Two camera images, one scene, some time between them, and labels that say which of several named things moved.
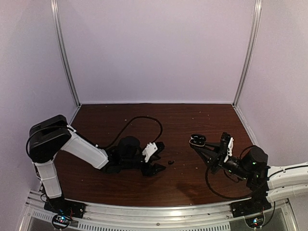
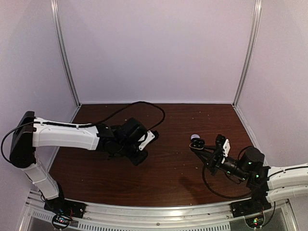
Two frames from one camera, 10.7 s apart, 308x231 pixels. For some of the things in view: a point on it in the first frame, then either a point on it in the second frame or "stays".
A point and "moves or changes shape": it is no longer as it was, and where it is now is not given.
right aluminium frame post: (251, 49) stays
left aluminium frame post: (55, 8) stays
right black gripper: (217, 158) stays
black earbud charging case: (198, 140) moves or changes shape
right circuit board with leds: (255, 222) stays
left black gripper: (150, 170) → (136, 161)
